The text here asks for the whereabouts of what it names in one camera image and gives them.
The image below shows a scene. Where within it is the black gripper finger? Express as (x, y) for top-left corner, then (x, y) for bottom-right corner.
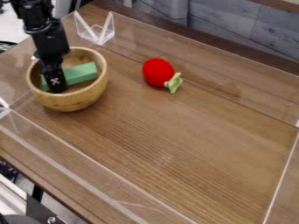
(41, 67), (67, 94)

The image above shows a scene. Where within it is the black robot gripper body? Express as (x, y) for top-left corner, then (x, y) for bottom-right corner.
(10, 0), (71, 70)

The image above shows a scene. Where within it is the green rectangular block stick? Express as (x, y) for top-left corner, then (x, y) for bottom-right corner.
(40, 61), (99, 93)

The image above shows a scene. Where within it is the light wooden bowl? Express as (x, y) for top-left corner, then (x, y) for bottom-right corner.
(25, 46), (108, 112)

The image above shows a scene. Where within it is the red plush strawberry toy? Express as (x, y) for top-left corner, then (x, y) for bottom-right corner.
(143, 58), (183, 94)

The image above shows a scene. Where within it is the clear acrylic table barrier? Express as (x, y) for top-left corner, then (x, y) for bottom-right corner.
(0, 15), (299, 224)

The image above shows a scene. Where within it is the clear acrylic corner bracket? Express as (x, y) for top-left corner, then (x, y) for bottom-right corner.
(73, 11), (116, 46)

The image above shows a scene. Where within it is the grey post behind table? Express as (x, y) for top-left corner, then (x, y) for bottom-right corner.
(51, 0), (60, 18)

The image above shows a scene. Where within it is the black table clamp mount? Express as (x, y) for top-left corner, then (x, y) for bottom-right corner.
(0, 185), (67, 224)

